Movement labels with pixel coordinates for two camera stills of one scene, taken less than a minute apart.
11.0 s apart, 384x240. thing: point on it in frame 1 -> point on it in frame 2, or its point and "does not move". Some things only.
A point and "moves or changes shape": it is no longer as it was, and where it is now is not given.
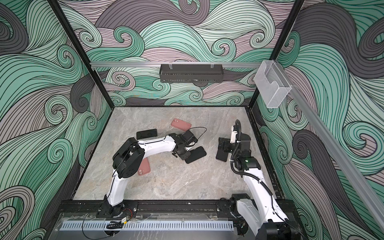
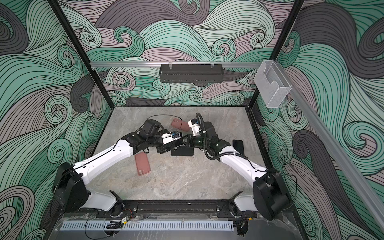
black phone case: x=196 y=154 moves or changes shape
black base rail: x=161 y=207 does not move
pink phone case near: x=144 y=168 does not move
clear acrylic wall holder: x=272 y=84 does not move
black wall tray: x=191 y=73 does not move
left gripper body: x=184 y=154 -> x=158 y=140
